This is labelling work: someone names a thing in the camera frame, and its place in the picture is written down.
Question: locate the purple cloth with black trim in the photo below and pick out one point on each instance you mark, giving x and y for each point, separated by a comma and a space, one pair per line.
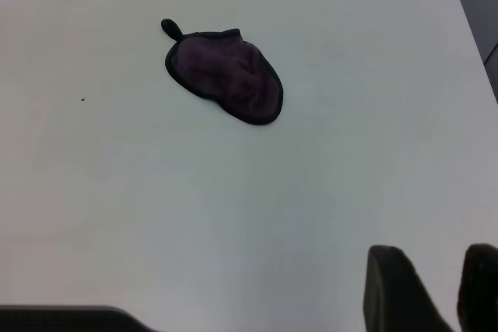
229, 71

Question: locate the dark rounded base plate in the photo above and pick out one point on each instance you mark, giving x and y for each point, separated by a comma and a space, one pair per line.
58, 320

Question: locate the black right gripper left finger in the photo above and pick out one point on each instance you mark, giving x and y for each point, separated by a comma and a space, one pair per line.
393, 297

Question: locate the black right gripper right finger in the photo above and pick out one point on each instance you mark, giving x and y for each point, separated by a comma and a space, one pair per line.
480, 289

